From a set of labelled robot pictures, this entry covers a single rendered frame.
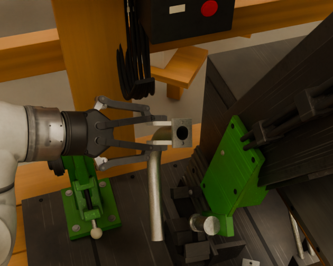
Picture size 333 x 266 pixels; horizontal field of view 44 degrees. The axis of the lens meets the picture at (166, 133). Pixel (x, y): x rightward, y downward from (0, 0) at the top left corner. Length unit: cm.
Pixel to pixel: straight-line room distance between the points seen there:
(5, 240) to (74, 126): 20
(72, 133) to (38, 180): 57
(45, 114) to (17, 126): 5
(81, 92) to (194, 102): 176
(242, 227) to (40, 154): 59
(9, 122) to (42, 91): 225
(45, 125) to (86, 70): 32
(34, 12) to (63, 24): 285
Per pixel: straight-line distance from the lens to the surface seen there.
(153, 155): 89
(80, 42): 91
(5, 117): 64
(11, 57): 102
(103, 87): 99
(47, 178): 122
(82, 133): 68
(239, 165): 78
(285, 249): 108
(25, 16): 370
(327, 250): 83
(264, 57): 100
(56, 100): 280
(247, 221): 109
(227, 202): 83
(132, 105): 74
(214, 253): 95
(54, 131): 66
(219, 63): 96
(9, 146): 64
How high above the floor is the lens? 182
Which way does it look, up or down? 47 degrees down
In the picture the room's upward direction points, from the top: straight up
